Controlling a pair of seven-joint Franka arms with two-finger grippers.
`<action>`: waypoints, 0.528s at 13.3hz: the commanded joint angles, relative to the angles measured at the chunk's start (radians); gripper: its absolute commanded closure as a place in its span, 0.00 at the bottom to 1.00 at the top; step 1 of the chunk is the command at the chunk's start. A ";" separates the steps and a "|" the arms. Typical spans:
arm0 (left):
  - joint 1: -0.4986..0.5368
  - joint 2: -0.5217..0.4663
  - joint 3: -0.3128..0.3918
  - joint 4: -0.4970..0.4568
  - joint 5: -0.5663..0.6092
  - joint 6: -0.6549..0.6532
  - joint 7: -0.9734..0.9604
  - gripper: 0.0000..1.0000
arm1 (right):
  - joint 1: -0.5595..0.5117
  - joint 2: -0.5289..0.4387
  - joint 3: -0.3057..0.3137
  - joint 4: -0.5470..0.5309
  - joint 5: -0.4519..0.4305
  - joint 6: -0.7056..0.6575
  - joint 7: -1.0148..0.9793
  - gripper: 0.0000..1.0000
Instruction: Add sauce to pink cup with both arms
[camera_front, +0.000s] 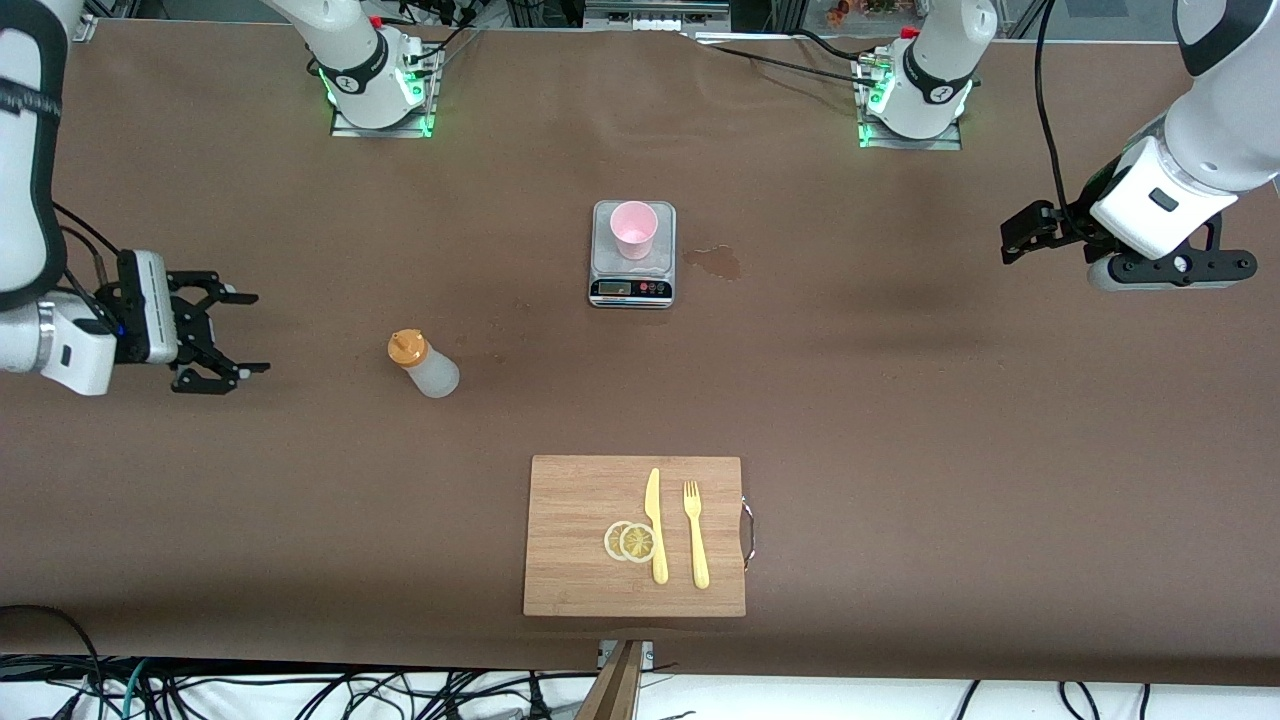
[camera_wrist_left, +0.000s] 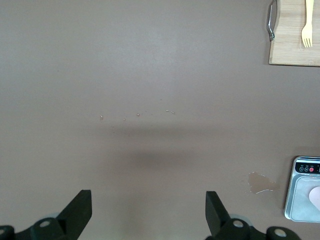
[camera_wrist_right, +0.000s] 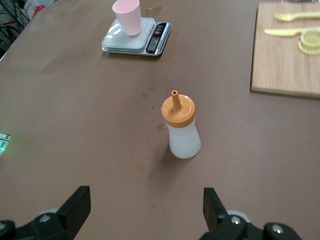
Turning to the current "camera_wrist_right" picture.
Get translucent sauce bottle orange cap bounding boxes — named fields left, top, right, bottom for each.
left=160, top=89, right=202, bottom=160

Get wooden cutting board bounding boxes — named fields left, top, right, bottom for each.
left=250, top=1, right=320, bottom=99

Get pink plastic cup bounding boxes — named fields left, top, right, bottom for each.
left=111, top=0, right=142, bottom=37

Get yellow plastic knife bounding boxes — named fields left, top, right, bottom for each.
left=264, top=26, right=320, bottom=39

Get lemon slice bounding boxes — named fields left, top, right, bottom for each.
left=297, top=41, right=320, bottom=57
left=299, top=28, right=320, bottom=50

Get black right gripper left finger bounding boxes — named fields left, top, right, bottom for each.
left=0, top=185, right=92, bottom=240

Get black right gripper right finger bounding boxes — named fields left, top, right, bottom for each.
left=199, top=187, right=303, bottom=240

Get yellow plastic fork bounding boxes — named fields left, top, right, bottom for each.
left=274, top=11, right=320, bottom=23

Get silver digital kitchen scale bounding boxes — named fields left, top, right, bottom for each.
left=101, top=16, right=173, bottom=57

